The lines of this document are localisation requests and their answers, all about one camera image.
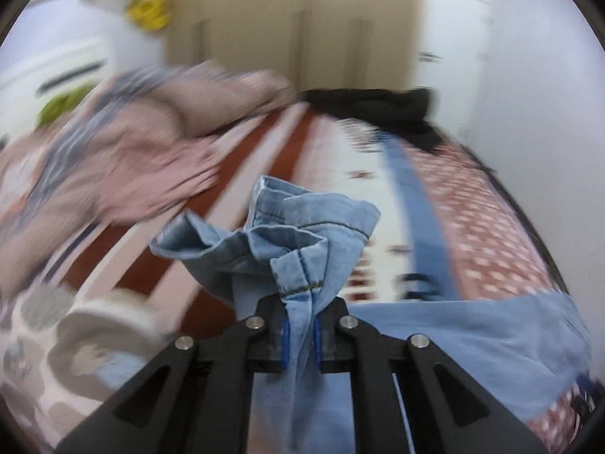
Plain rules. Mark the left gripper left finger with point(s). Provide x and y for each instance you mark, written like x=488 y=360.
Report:
x=193 y=397

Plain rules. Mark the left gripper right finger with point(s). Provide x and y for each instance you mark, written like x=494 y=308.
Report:
x=409 y=396

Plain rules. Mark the light blue denim pants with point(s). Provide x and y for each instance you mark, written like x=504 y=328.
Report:
x=303 y=247

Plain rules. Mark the black clothing pile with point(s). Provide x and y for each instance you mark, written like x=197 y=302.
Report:
x=403 y=113

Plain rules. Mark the grey patterned pillow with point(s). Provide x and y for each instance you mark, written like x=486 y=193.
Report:
x=62 y=356

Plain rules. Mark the patterned fleece bed blanket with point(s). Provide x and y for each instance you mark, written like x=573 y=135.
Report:
x=445 y=227

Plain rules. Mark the pink crumpled duvet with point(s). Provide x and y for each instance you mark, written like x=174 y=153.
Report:
x=136 y=145

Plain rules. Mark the green item by headboard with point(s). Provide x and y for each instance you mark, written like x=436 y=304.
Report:
x=63 y=103

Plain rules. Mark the white bed headboard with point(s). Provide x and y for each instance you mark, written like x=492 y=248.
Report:
x=29 y=85

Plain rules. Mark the white door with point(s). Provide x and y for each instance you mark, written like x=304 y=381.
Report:
x=452 y=53

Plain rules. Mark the beige wooden wardrobe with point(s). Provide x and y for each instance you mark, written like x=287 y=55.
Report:
x=314 y=43

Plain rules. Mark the yellow guitar on wall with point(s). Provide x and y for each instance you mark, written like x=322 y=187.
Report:
x=151 y=16

